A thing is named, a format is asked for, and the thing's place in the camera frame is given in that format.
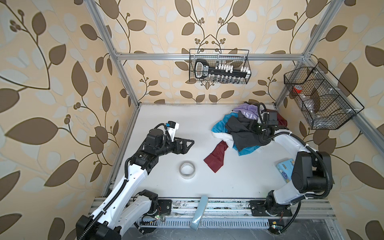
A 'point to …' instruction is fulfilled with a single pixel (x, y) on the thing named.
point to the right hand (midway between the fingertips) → (249, 127)
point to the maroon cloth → (215, 160)
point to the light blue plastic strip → (199, 212)
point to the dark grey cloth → (243, 137)
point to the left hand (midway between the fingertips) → (188, 140)
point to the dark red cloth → (281, 121)
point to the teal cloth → (220, 126)
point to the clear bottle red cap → (310, 105)
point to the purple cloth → (250, 111)
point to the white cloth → (226, 137)
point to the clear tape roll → (187, 169)
